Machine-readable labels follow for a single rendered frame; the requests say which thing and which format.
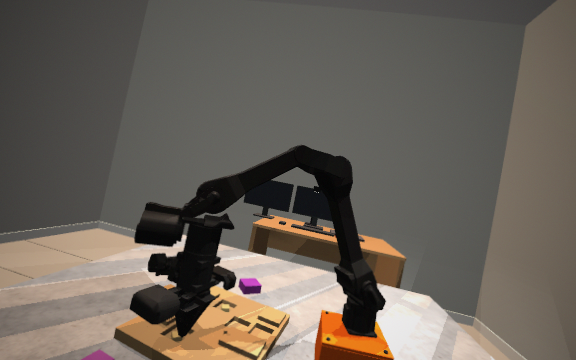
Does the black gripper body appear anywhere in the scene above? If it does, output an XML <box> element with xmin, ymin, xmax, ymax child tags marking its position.
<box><xmin>130</xmin><ymin>250</ymin><xmax>236</xmax><ymax>324</ymax></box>

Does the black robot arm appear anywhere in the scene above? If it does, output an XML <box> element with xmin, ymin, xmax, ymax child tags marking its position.
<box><xmin>134</xmin><ymin>145</ymin><xmax>386</xmax><ymax>338</ymax></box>

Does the purple cube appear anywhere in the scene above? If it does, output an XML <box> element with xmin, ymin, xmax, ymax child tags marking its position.
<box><xmin>238</xmin><ymin>278</ymin><xmax>262</xmax><ymax>294</ymax></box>

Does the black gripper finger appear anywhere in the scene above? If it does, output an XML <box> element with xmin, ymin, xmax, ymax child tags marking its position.
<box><xmin>175</xmin><ymin>303</ymin><xmax>200</xmax><ymax>337</ymax></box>
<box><xmin>184</xmin><ymin>294</ymin><xmax>215</xmax><ymax>336</ymax></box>

